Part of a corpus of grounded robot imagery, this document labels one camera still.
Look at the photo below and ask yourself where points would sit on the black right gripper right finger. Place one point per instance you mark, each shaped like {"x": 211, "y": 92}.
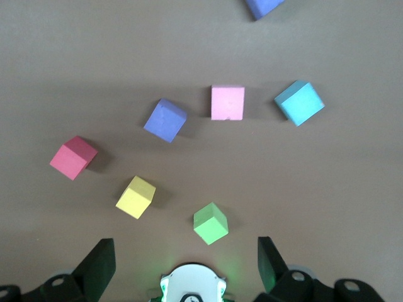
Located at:
{"x": 277, "y": 280}

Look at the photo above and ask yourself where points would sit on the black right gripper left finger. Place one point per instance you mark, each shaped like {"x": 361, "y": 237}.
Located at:
{"x": 91, "y": 277}

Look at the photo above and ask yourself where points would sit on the red foam cube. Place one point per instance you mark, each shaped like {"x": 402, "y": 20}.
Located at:
{"x": 70, "y": 160}

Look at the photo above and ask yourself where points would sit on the purple foam cube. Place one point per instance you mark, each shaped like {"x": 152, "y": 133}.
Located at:
{"x": 165, "y": 121}
{"x": 263, "y": 7}

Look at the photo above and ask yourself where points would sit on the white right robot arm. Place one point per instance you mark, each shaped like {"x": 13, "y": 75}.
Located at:
{"x": 192, "y": 280}

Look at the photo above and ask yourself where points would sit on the green foam cube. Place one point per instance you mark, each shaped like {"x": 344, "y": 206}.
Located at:
{"x": 210, "y": 225}

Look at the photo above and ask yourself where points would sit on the yellow foam cube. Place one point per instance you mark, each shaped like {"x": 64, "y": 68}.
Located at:
{"x": 135, "y": 198}

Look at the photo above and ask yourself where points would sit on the cyan foam cube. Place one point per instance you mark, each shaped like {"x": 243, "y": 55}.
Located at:
{"x": 300, "y": 105}

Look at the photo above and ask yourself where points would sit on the notched pink foam cube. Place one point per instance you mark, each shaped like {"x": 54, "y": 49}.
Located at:
{"x": 227, "y": 102}

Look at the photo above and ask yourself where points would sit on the brown paper table cover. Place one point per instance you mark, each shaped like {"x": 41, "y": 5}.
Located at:
{"x": 63, "y": 63}

